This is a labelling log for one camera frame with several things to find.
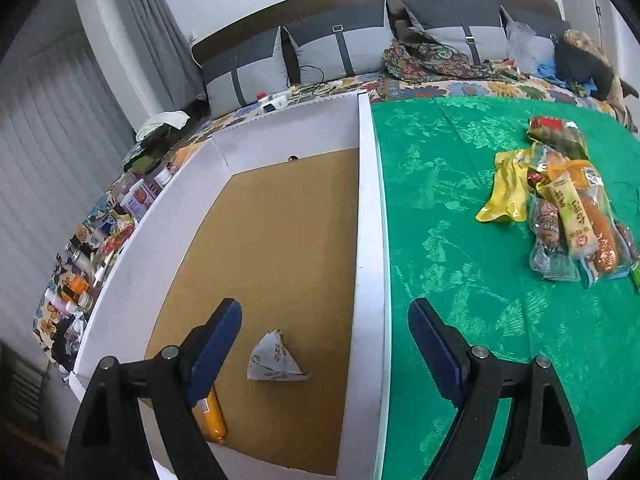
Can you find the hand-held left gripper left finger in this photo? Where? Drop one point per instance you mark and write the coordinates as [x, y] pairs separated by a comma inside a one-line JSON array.
[[220, 345]]

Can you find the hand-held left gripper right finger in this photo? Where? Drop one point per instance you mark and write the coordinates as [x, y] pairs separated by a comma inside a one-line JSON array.
[[432, 345]]

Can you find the white cardboard box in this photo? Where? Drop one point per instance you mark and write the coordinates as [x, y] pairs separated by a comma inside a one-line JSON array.
[[370, 210]]

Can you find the clear brown sausage packet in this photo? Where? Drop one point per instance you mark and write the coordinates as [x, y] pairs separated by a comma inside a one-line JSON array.
[[547, 232]]

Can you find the beige rice cracker packet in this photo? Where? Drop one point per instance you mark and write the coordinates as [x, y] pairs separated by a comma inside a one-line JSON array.
[[570, 210]]

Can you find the white triangular snack packet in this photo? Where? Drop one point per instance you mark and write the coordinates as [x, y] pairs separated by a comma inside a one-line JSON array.
[[272, 357]]

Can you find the orange sausage stick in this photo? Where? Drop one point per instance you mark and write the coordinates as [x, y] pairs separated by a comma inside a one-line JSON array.
[[214, 417]]

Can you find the green patterned tablecloth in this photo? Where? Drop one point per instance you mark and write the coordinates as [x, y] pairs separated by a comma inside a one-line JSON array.
[[450, 260]]

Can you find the row of small bottles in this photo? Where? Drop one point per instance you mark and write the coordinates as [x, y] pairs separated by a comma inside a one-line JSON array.
[[100, 255]]

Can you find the orange bread bun packet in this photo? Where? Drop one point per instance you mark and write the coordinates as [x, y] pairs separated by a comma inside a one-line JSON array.
[[602, 232]]

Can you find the yellow clear snack packet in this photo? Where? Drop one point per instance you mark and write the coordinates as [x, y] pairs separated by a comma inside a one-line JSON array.
[[545, 160]]

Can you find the white crumpled cloth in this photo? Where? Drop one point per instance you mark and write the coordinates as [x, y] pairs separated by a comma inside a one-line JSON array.
[[162, 122]]

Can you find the red green snack packet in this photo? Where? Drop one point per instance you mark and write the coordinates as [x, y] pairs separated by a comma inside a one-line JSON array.
[[555, 132]]

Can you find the white power strip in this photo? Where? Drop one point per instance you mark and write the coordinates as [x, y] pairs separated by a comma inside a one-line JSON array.
[[274, 104]]

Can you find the dark patterned cloth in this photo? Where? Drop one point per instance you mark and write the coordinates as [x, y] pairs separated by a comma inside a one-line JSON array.
[[435, 62]]

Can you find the blue cloth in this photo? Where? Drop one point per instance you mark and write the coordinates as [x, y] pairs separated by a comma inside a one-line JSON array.
[[550, 71]]

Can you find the black bag with fur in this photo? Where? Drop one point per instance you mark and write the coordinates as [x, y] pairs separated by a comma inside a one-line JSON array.
[[587, 65]]

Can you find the grey curtain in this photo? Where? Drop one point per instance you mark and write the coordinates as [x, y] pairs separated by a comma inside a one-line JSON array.
[[150, 20]]

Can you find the white door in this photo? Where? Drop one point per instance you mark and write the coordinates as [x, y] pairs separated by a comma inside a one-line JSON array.
[[612, 10]]

